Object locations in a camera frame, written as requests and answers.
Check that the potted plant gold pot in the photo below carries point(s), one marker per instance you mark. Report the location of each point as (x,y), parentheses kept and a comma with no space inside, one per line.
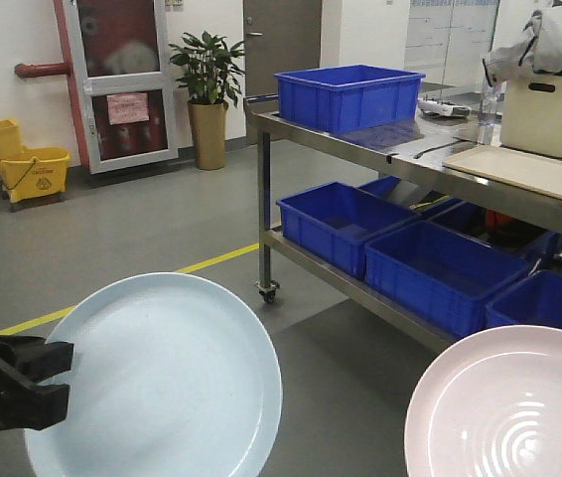
(210,73)

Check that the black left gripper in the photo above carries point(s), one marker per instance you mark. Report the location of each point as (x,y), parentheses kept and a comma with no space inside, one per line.
(35,407)

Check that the grey jacket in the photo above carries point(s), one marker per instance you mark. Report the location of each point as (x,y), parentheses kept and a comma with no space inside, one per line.
(536,52)

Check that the blue crate lower middle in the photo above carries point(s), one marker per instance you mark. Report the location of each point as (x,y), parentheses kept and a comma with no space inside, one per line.
(443,277)

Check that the light blue plate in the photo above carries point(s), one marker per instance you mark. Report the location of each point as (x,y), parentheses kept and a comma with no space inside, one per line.
(172,375)

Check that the steel table cart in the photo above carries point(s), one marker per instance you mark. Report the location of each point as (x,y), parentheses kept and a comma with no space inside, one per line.
(411,150)

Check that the pink plate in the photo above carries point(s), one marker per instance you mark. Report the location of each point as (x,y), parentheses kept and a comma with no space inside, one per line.
(490,405)

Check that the cream plastic tray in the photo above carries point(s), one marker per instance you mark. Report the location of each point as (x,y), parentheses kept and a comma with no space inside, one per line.
(535,173)

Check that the blue crate lower right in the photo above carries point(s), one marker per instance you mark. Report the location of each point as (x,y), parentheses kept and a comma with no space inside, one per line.
(535,300)

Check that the blue crate lower left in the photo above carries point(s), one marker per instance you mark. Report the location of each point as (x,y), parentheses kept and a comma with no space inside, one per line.
(335,221)

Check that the cream storage bin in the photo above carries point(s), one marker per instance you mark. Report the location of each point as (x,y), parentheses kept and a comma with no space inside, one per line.
(532,116)

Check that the yellow mop bucket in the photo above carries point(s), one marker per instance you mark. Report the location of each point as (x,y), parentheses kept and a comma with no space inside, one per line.
(29,173)

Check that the clear water bottle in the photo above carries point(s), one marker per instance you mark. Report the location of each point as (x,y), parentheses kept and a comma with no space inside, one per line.
(488,112)

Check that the white framed glass door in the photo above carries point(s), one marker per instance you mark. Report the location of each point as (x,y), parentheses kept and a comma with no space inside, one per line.
(121,93)

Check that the blue crate on table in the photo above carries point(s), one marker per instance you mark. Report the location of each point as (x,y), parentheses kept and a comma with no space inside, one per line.
(347,98)

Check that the white remote controller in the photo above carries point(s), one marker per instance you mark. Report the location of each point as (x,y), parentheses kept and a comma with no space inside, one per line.
(443,108)

